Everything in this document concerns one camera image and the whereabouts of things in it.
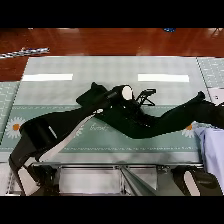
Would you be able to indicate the pale blue garment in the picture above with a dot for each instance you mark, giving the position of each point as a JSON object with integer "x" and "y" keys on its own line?
{"x": 215, "y": 150}

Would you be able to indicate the green shirt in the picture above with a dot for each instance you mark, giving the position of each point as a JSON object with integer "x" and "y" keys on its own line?
{"x": 140, "y": 128}

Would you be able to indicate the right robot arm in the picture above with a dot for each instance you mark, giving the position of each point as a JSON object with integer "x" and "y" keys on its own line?
{"x": 213, "y": 113}

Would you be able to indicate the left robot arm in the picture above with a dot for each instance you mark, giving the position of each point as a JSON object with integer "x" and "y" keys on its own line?
{"x": 50, "y": 128}

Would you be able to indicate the silver frame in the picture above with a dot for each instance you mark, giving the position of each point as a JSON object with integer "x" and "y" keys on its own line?
{"x": 134, "y": 184}

